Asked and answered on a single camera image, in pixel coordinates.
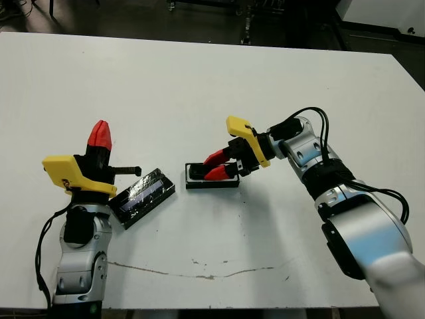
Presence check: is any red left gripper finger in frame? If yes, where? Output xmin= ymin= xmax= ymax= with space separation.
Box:
xmin=99 ymin=121 xmax=113 ymax=160
xmin=86 ymin=120 xmax=106 ymax=159

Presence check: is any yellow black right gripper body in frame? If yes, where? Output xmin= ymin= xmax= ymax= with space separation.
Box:
xmin=226 ymin=115 xmax=272 ymax=177

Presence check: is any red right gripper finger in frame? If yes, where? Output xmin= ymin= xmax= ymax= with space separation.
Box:
xmin=203 ymin=149 xmax=232 ymax=166
xmin=205 ymin=163 xmax=240 ymax=182

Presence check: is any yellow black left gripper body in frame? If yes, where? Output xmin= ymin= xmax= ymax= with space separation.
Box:
xmin=41 ymin=154 xmax=143 ymax=200

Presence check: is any small black camera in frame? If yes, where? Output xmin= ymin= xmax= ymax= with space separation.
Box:
xmin=189 ymin=163 xmax=213 ymax=181

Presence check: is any black box lid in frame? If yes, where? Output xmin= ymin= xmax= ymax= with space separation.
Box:
xmin=108 ymin=167 xmax=176 ymax=231

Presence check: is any black box base white lining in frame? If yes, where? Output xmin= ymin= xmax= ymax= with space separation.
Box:
xmin=185 ymin=161 xmax=240 ymax=190

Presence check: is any white cabinet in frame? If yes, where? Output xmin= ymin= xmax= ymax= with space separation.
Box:
xmin=334 ymin=0 xmax=425 ymax=38

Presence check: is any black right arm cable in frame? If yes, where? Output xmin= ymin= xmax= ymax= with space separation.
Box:
xmin=282 ymin=106 xmax=410 ymax=224

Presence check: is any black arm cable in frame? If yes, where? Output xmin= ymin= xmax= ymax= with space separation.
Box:
xmin=35 ymin=206 xmax=73 ymax=308
xmin=282 ymin=106 xmax=410 ymax=224

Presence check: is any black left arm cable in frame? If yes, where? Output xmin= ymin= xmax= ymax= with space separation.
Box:
xmin=35 ymin=206 xmax=73 ymax=308

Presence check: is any metal stand post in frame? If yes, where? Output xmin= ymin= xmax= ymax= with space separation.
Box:
xmin=239 ymin=8 xmax=253 ymax=47

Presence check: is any black wheeled cart frame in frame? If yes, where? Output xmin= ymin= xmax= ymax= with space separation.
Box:
xmin=165 ymin=0 xmax=286 ymax=17

